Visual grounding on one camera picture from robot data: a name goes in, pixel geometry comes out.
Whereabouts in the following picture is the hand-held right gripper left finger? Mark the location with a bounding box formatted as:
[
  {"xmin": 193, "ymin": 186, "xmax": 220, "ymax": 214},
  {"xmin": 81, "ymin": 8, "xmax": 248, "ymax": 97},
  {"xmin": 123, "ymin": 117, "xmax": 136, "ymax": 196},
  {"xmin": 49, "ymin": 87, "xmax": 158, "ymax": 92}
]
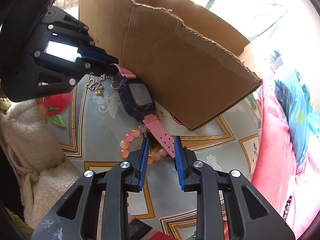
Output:
[{"xmin": 31, "ymin": 138, "xmax": 150, "ymax": 240}]

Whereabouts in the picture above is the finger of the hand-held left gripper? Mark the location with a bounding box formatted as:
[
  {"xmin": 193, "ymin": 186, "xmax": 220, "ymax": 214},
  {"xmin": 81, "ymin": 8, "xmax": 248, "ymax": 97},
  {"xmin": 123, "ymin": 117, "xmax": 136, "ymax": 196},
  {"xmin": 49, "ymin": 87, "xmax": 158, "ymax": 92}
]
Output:
[
  {"xmin": 5, "ymin": 49, "xmax": 118, "ymax": 103},
  {"xmin": 41, "ymin": 6, "xmax": 118, "ymax": 63}
]

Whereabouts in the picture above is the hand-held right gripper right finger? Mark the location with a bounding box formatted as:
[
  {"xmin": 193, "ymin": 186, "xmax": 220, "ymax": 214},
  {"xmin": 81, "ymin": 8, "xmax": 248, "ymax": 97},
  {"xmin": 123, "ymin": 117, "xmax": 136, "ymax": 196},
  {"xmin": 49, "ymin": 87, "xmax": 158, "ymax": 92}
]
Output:
[{"xmin": 174, "ymin": 136, "xmax": 295, "ymax": 240}]

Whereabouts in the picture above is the silver butterfly charm chain bracelet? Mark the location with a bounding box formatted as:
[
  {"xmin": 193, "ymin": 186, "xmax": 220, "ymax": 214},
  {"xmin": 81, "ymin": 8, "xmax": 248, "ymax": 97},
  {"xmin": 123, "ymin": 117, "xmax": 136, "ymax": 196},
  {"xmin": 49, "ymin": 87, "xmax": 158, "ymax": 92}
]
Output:
[{"xmin": 86, "ymin": 74, "xmax": 118, "ymax": 97}]

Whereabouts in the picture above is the orange pink beaded bracelet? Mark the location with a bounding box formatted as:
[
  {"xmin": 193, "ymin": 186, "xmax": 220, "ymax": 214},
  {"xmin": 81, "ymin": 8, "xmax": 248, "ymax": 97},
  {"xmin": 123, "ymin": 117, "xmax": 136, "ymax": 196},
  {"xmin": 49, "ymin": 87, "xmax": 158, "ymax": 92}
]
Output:
[{"xmin": 119, "ymin": 124, "xmax": 168, "ymax": 165}]

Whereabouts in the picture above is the pink strap digital watch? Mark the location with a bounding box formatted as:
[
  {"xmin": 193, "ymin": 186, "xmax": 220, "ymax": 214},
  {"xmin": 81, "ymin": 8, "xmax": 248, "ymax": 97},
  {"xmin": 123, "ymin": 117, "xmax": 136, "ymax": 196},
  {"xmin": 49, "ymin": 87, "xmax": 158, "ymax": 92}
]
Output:
[{"xmin": 114, "ymin": 64, "xmax": 177, "ymax": 159}]

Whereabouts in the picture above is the brown cardboard box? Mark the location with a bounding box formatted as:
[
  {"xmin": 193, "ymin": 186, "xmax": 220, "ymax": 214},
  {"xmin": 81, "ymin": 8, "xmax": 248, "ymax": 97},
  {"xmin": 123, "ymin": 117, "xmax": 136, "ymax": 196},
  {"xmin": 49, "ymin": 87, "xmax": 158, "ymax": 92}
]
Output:
[{"xmin": 79, "ymin": 0, "xmax": 263, "ymax": 131}]

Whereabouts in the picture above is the dark red flat object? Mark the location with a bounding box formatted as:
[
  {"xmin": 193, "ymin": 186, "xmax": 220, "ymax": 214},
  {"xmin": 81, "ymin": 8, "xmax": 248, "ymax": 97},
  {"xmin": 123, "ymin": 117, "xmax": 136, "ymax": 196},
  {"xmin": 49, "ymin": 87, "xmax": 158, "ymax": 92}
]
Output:
[{"xmin": 129, "ymin": 212, "xmax": 170, "ymax": 240}]

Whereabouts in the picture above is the pink blanket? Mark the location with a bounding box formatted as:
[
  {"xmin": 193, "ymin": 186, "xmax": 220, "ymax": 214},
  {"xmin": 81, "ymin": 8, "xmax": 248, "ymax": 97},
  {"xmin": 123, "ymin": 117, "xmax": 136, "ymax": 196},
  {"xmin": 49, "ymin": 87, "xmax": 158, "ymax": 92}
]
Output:
[{"xmin": 250, "ymin": 62, "xmax": 320, "ymax": 239}]

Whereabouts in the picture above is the beige fleece towel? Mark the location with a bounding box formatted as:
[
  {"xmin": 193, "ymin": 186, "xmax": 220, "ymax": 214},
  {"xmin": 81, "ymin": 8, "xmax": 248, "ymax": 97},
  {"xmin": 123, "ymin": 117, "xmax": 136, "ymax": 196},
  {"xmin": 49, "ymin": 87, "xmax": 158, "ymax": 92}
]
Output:
[{"xmin": 0, "ymin": 100, "xmax": 83, "ymax": 230}]

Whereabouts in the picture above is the blue floral quilt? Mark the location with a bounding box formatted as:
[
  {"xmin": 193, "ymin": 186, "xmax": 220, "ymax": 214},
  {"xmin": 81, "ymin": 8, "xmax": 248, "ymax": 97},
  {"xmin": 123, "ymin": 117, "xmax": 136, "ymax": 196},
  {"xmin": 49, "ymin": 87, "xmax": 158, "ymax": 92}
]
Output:
[{"xmin": 274, "ymin": 67, "xmax": 320, "ymax": 175}]

